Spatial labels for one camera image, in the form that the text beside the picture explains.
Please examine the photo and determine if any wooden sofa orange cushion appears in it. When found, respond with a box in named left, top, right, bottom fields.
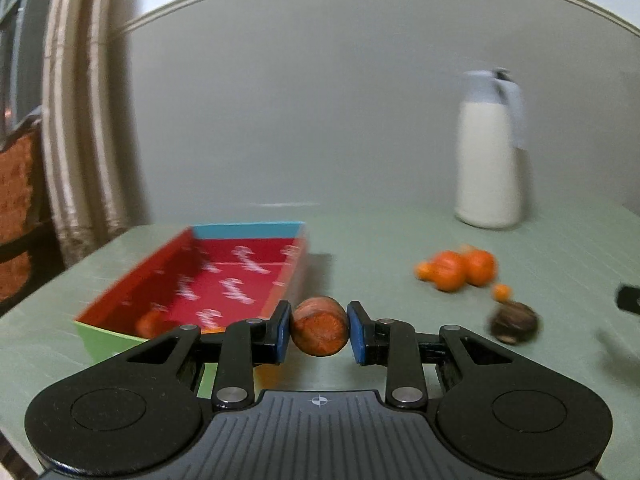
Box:
left=1, top=115, right=64, bottom=313

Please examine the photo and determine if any large orange left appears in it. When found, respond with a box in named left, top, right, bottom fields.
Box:
left=431, top=250, right=466, bottom=292

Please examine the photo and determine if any large orange right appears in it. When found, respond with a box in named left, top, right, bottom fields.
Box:
left=462, top=248, right=498, bottom=287

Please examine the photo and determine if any orange carrot piece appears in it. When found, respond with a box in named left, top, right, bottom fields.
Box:
left=291, top=296, right=349, bottom=356

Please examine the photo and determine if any beige satin curtain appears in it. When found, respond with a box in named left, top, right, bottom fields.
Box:
left=41, top=0, right=146, bottom=266

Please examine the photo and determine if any green checked tablecloth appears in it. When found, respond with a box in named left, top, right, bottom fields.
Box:
left=1, top=202, right=639, bottom=479

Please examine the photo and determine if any small kumquat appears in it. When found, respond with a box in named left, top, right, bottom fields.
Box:
left=413, top=261, right=433, bottom=282
left=491, top=284, right=512, bottom=304

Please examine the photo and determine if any orange fruit in box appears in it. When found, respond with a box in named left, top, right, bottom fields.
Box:
left=134, top=309, right=171, bottom=339

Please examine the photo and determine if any small kumquat front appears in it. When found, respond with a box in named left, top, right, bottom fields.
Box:
left=491, top=284, right=512, bottom=304

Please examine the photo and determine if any white thermos jug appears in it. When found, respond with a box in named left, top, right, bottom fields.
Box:
left=454, top=68, right=525, bottom=230

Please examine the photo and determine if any colourful cardboard box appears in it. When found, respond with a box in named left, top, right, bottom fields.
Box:
left=75, top=221, right=308, bottom=362

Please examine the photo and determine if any window with frame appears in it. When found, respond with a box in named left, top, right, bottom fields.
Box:
left=1, top=0, right=51, bottom=138

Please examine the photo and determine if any large orange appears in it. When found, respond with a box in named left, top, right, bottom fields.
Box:
left=431, top=250, right=466, bottom=292
left=462, top=248, right=498, bottom=287

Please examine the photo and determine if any dark brown wrinkled fruit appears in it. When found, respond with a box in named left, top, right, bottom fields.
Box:
left=489, top=301, right=540, bottom=346

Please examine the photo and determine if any small kumquat left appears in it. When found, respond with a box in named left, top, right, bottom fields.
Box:
left=413, top=261, right=433, bottom=282

